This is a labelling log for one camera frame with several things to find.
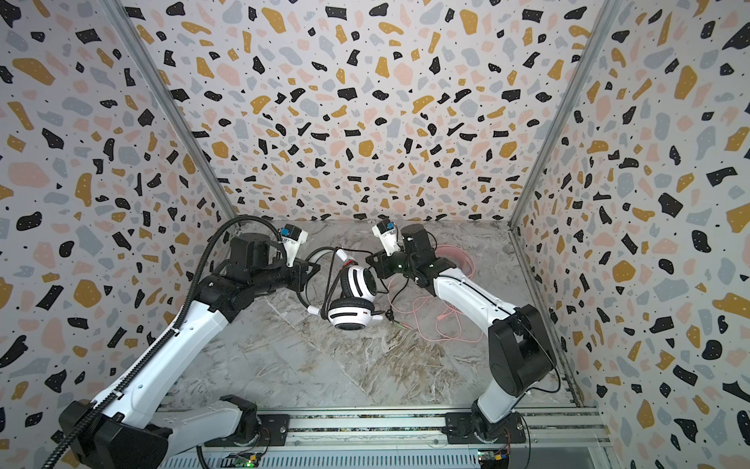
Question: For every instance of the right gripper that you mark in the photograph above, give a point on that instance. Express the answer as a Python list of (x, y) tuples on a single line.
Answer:
[(386, 261)]

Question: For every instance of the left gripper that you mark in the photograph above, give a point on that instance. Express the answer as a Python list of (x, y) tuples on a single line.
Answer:
[(296, 267)]

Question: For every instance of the white black headphones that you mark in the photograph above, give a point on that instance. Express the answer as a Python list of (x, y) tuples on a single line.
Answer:
[(349, 301)]

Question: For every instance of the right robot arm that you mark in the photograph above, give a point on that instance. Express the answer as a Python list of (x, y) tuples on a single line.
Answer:
[(520, 352)]

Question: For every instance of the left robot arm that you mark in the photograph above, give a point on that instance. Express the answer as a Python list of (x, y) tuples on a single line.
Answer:
[(123, 427)]

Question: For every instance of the pink headphones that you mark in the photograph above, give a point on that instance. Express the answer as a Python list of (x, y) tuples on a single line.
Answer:
[(459, 257)]

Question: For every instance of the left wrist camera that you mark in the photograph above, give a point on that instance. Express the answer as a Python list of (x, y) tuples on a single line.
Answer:
[(293, 238)]

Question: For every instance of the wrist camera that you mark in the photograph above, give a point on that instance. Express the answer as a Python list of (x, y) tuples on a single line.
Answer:
[(387, 232), (293, 238)]

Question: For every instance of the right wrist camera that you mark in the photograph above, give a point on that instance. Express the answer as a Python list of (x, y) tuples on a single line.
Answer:
[(387, 232)]

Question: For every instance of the right corner aluminium post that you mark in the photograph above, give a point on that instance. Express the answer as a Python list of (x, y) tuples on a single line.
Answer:
[(589, 55)]

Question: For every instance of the corner aluminium post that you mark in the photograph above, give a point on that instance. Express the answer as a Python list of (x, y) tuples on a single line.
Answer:
[(589, 55), (117, 16)]

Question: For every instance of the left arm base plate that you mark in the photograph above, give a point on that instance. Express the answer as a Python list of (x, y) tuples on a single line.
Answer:
[(259, 431)]

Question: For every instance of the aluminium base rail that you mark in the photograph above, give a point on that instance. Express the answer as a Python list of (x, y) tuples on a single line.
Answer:
[(532, 437)]

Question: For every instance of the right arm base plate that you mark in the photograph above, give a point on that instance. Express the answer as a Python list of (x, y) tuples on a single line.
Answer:
[(468, 428)]

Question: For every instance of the left corner aluminium post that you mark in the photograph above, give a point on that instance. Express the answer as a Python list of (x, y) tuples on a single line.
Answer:
[(117, 16)]

